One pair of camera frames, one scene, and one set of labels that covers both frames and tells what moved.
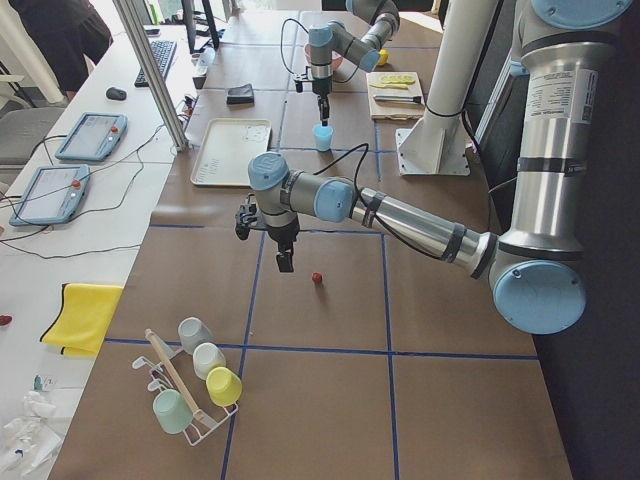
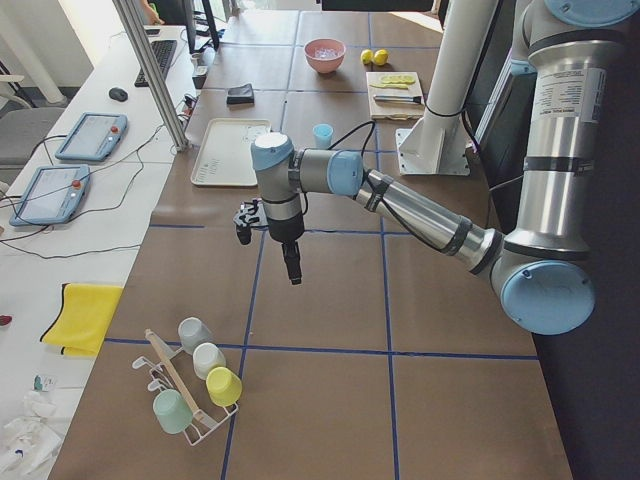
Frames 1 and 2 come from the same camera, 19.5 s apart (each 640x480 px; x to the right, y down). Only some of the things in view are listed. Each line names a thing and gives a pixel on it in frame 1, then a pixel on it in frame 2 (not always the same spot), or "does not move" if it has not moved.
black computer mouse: [115, 93] does not move
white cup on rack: [207, 356] does not move
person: [68, 32] → [153, 9]
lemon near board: [383, 56] does not move
